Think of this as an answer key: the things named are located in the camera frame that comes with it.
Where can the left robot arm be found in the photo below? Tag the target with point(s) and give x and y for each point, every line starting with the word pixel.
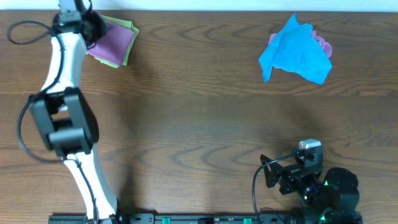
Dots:
pixel 63 117

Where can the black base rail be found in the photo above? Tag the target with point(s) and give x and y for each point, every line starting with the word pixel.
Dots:
pixel 149 218

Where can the pink cloth under blue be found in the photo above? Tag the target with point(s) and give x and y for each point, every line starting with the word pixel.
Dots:
pixel 291 44

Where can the blue microfibre cloth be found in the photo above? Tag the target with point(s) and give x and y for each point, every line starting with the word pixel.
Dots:
pixel 314 68

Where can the purple microfibre cloth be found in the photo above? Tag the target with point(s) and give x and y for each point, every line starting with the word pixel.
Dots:
pixel 114 46

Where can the folded green cloth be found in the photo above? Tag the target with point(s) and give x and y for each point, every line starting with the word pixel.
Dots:
pixel 127 24

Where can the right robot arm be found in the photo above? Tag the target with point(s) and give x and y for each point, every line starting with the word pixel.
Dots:
pixel 331 200

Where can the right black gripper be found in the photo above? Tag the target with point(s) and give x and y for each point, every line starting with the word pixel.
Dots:
pixel 282 175

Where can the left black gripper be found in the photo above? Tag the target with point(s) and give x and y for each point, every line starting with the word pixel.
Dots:
pixel 97 26

